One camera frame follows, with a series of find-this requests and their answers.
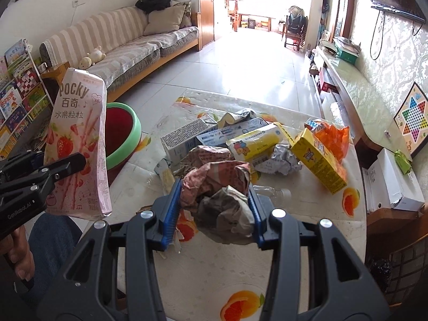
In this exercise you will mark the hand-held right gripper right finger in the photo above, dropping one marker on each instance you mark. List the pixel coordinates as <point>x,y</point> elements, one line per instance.
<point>256,227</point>

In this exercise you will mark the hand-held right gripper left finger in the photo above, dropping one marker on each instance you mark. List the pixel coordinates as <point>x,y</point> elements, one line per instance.
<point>172,214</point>

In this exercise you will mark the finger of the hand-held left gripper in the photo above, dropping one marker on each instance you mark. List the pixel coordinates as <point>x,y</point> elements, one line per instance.
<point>63,167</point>

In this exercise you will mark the grey paper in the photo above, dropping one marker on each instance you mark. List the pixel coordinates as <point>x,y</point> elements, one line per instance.
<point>227,214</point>

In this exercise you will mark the pink snack box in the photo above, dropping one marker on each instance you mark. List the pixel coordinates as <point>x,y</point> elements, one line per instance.
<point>78,117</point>

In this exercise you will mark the pink paper wrapper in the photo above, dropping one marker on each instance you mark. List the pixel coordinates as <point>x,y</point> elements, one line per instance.
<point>217,174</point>

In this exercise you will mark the red bin green rim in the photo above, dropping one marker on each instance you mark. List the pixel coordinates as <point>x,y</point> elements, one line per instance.
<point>122,133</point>

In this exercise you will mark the yellow cardboard box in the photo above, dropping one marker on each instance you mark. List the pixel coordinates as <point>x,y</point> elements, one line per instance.
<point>317,164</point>

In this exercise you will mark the long toothpaste box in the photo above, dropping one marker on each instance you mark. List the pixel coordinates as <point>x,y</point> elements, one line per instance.
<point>234,133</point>

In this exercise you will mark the orange snack bag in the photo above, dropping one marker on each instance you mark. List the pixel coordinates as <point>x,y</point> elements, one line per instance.
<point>334,137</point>

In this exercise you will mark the person's left hand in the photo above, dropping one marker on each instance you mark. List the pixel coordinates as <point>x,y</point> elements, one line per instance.
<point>21,254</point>

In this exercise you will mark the clear plastic bottle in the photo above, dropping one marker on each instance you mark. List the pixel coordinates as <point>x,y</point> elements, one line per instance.
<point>272,193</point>

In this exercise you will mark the torn beige paper scrap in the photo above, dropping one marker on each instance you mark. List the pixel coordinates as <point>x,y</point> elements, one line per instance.
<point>165,174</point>

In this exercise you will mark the person's leg blue jeans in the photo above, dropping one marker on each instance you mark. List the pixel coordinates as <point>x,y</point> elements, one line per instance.
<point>53,247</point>

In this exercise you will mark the orange print tablecloth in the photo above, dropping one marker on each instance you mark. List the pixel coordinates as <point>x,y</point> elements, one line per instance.
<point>217,274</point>

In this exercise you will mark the crumpled silver foil wrapper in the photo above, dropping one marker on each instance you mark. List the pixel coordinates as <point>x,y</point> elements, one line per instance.
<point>281,159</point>

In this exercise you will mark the grey white milk carton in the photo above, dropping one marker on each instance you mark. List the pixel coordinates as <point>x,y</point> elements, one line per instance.
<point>182,137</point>

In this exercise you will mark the children's book rack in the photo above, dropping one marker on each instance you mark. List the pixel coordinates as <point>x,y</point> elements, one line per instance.
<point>20,97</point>

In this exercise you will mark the white plush toy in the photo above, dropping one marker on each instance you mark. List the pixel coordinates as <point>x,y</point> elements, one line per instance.
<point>92,57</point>

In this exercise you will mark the black plastic bag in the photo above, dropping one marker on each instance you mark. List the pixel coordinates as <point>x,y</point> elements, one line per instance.
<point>379,274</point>

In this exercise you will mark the wooden stool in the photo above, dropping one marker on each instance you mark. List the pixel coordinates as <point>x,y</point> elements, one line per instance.
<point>391,224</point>

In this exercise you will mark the striped beige sofa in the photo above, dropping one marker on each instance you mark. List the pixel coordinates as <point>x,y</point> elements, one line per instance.
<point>127,46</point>

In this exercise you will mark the white cardboard box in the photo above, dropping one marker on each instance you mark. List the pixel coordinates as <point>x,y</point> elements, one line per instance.
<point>388,184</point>

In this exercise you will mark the red flat box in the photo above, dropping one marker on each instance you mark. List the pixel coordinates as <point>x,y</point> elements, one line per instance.
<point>327,85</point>

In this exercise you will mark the small green packet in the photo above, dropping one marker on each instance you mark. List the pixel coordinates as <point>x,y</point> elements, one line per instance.
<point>402,162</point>

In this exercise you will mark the long television cabinet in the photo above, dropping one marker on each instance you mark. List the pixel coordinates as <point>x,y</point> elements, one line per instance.
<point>354,87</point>

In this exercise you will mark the beige pillow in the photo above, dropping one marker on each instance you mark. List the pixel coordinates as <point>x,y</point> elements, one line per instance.
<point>164,20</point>

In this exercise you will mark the star checkers board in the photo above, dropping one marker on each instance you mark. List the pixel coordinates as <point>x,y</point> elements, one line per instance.
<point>413,120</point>

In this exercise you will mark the black cloth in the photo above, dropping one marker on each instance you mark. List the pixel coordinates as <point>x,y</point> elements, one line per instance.
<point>153,0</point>

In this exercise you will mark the stack of papers green box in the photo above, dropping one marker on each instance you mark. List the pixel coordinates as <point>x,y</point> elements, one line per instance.
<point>344,52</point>

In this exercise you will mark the patterned pillow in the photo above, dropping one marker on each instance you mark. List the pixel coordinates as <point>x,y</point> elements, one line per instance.
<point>187,11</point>

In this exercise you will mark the chair with dark bag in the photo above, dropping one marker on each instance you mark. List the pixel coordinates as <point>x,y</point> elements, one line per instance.
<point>296,26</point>

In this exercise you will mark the white wall socket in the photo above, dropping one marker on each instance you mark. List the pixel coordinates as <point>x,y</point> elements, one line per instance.
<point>76,3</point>

